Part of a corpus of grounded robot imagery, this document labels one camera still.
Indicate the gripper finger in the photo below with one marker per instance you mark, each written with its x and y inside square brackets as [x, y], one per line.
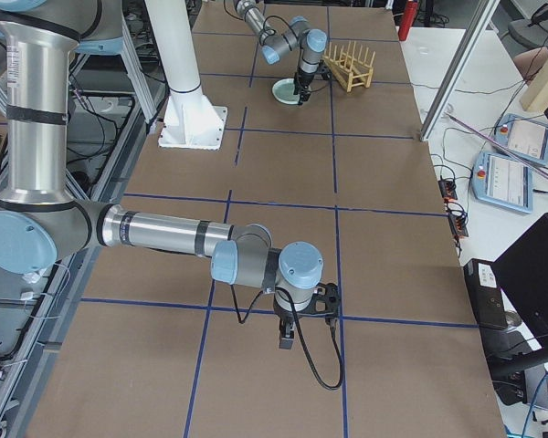
[304, 96]
[285, 335]

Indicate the teach pendant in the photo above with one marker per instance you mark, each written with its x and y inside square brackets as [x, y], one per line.
[526, 137]
[502, 181]

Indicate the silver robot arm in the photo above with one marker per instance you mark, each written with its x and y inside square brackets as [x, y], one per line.
[309, 42]
[40, 222]

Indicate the wooden plate rack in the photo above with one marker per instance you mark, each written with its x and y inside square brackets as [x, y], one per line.
[351, 64]

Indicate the black power strip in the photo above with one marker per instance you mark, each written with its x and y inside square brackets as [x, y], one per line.
[457, 215]

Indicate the red fire extinguisher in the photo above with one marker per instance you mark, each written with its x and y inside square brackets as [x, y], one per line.
[407, 19]

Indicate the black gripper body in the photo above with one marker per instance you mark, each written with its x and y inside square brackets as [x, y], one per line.
[284, 316]
[303, 80]

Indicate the aluminium frame post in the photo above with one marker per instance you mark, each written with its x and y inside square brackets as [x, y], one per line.
[477, 25]

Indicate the far teach pendant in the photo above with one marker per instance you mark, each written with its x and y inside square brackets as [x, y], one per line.
[526, 137]

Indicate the near teach pendant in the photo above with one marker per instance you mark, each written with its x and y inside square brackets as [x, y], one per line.
[502, 181]

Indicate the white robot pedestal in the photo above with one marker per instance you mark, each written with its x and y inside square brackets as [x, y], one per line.
[190, 120]

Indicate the light green plate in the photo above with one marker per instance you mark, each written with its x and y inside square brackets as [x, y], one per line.
[284, 91]

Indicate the black laptop computer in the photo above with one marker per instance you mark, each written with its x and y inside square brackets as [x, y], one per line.
[520, 273]

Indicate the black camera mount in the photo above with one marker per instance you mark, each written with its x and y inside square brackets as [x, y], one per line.
[325, 301]

